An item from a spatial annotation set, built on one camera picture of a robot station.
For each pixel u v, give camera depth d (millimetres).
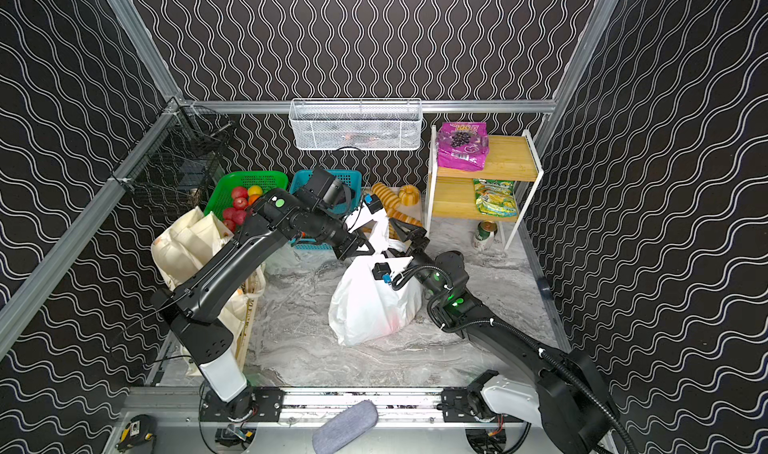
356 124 1314
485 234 979
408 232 651
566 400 405
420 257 661
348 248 595
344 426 698
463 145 812
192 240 783
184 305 432
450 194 985
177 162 948
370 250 680
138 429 690
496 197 953
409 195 1162
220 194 1109
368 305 705
